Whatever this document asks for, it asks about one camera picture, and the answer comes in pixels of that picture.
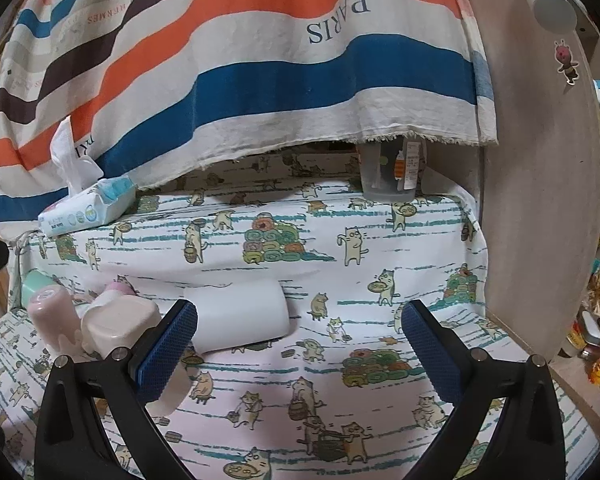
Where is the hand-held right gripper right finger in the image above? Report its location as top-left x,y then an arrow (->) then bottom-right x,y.
401,299 -> 566,480

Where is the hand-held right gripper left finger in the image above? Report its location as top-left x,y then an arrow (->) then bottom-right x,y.
34,299 -> 199,480

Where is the white cup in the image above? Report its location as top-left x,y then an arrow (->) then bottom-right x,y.
184,279 -> 292,357

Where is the green cup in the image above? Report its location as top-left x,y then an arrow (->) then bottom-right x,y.
20,269 -> 57,311

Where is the pink capped bottle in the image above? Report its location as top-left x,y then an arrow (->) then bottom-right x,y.
102,280 -> 137,303

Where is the pink plastic bottle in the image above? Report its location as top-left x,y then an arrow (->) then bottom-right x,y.
27,284 -> 83,358

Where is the wet wipes pack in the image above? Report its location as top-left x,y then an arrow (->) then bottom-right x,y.
36,116 -> 139,237

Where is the white lidded jar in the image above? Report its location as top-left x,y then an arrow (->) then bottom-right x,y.
564,309 -> 600,358

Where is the cat printed sheet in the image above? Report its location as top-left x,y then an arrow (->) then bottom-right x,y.
0,149 -> 600,480

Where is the clear plastic container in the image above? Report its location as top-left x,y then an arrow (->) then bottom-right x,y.
356,135 -> 429,202

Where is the wooden panel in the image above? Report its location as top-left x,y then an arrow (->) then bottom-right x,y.
457,0 -> 600,413

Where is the striped cloth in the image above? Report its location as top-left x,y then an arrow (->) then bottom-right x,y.
0,0 -> 502,224

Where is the cartoon sticker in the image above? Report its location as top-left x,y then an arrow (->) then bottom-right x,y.
552,39 -> 581,86

